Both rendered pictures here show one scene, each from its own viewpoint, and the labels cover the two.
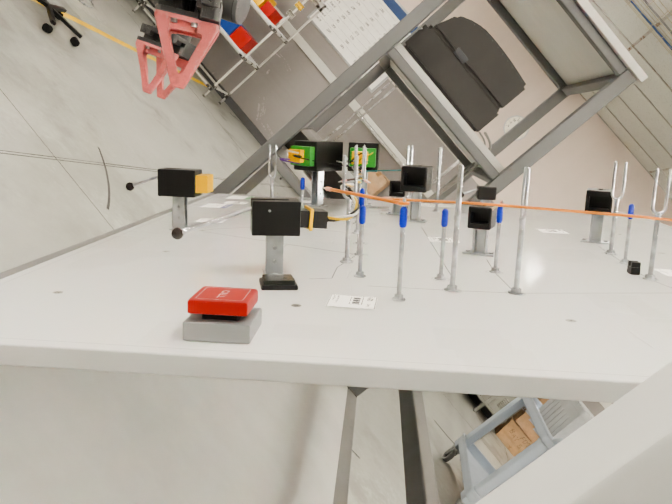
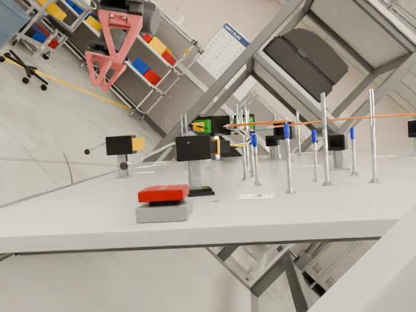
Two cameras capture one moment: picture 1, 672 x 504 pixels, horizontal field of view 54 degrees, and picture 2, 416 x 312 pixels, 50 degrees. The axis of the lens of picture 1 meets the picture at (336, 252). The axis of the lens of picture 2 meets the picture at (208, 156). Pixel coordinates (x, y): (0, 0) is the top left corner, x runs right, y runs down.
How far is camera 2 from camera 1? 0.10 m
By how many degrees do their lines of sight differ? 8
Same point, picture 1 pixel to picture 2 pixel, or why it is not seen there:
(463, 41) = (302, 43)
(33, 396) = (27, 294)
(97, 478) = not seen: outside the picture
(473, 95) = (314, 78)
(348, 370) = (265, 228)
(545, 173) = (364, 143)
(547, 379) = not seen: outside the picture
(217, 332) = (161, 214)
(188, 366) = (143, 238)
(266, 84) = (169, 104)
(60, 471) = not seen: outside the picture
